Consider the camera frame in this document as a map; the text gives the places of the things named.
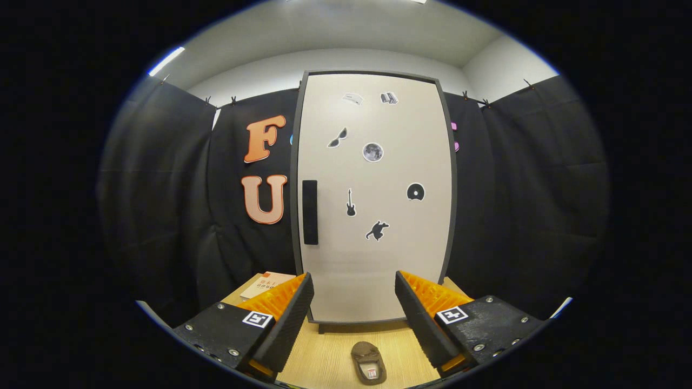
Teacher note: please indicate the white orange cover book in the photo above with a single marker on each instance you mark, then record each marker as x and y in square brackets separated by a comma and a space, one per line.
[259, 286]

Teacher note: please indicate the black backdrop cloth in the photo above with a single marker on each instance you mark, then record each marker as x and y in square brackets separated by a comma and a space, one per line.
[513, 189]

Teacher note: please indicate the ceiling light strip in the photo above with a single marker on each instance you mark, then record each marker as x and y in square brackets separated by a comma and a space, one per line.
[166, 61]

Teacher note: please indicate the beige shoe cabinet door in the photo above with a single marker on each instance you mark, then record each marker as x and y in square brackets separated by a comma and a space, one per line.
[373, 270]

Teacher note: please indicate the grey shoe cabinet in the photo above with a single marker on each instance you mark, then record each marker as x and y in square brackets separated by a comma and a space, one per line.
[454, 189]

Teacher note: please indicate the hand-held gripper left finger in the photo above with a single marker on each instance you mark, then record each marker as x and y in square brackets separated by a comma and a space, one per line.
[292, 324]

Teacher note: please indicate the brown fuzzy shoe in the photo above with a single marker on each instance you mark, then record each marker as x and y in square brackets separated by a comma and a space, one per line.
[365, 351]

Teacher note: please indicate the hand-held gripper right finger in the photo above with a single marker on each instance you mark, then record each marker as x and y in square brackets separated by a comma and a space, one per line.
[421, 324]

